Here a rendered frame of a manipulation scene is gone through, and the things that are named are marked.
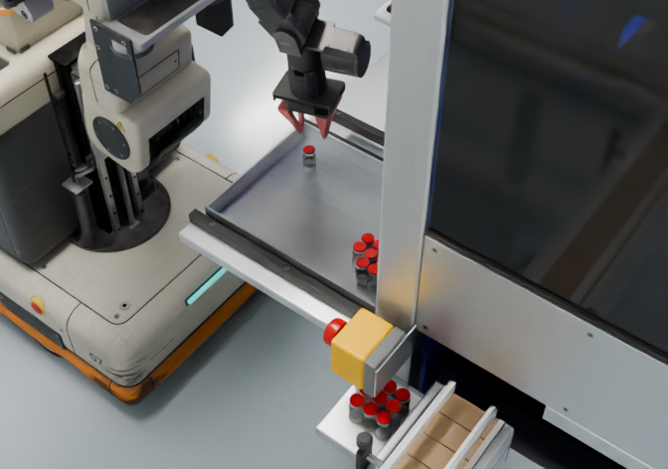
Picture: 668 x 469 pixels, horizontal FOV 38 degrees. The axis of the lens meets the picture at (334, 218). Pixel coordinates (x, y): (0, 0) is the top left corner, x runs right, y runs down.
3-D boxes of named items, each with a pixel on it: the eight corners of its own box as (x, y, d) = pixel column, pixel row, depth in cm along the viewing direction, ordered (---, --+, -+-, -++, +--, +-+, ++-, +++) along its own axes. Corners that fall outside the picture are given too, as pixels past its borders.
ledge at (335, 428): (448, 421, 137) (449, 414, 135) (397, 489, 130) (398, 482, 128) (368, 372, 142) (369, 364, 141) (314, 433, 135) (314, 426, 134)
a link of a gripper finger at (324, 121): (330, 153, 157) (326, 109, 150) (289, 143, 159) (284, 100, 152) (345, 126, 161) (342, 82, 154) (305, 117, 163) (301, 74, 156)
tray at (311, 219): (465, 220, 160) (467, 205, 158) (374, 321, 146) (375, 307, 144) (303, 135, 174) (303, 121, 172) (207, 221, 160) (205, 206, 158)
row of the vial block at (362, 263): (426, 220, 160) (428, 201, 157) (363, 288, 150) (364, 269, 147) (416, 214, 161) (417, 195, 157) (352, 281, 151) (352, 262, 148)
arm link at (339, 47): (291, -18, 141) (270, 30, 138) (365, -4, 138) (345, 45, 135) (308, 30, 152) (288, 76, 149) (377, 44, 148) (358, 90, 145)
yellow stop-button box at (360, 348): (404, 363, 132) (407, 331, 126) (373, 398, 128) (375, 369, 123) (359, 335, 135) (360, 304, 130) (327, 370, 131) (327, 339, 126)
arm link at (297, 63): (292, 14, 147) (277, 36, 144) (334, 23, 145) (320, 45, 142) (296, 51, 152) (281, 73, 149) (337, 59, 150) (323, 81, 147)
